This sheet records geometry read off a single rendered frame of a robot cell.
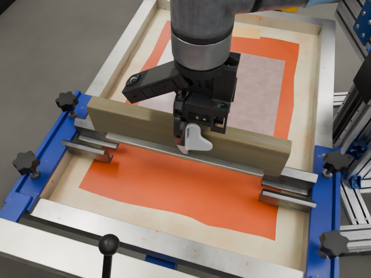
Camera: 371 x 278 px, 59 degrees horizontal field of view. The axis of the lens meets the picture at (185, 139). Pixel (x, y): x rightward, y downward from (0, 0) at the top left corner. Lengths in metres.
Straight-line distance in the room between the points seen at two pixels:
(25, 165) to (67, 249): 0.18
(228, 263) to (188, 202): 0.15
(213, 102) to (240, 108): 0.37
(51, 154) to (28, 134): 1.43
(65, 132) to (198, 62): 0.43
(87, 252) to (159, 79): 0.30
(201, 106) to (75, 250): 0.31
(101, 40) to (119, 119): 2.08
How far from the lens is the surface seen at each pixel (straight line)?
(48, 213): 0.69
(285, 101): 0.87
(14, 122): 2.27
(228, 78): 0.43
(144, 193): 0.70
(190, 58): 0.40
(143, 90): 0.48
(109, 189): 0.71
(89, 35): 2.73
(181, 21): 0.38
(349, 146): 1.55
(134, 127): 0.59
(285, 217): 0.70
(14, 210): 0.69
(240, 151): 0.56
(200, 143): 0.54
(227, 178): 0.71
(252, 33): 1.06
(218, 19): 0.37
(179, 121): 0.48
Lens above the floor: 1.57
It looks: 54 degrees down
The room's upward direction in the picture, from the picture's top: straight up
